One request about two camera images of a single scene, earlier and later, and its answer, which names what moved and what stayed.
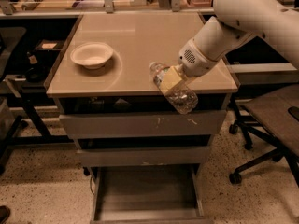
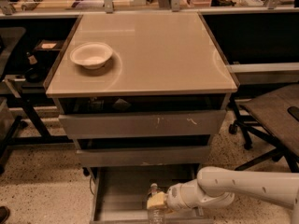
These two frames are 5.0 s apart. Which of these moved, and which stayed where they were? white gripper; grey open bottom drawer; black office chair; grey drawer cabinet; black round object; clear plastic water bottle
Moved: white gripper; clear plastic water bottle
Stayed: black office chair; grey drawer cabinet; black round object; grey open bottom drawer
